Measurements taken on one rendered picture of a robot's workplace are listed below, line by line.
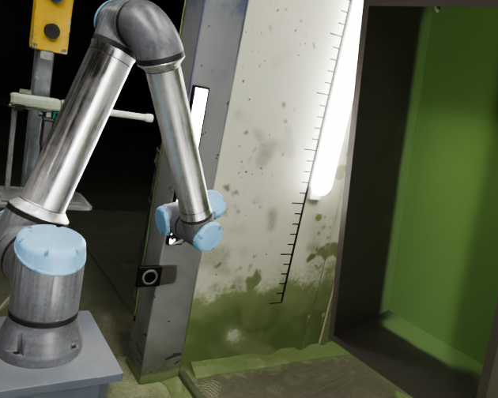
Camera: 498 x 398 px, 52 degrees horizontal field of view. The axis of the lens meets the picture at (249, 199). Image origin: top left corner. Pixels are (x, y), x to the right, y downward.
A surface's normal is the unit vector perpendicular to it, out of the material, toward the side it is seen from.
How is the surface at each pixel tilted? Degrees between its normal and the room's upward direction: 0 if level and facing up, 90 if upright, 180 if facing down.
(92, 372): 0
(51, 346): 70
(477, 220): 102
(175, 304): 90
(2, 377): 0
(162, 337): 90
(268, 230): 90
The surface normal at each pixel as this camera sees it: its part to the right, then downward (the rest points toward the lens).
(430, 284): -0.81, 0.18
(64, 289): 0.73, 0.29
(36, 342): 0.30, -0.08
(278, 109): 0.51, 0.29
